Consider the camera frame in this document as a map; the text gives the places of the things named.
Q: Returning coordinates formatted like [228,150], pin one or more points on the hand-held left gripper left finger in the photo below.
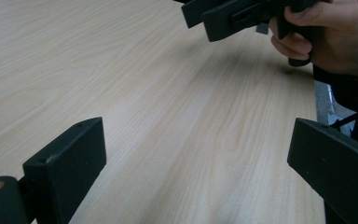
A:
[68,161]

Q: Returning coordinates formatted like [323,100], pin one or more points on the thin black rod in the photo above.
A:
[343,120]

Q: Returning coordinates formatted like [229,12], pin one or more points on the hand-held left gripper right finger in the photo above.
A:
[332,161]

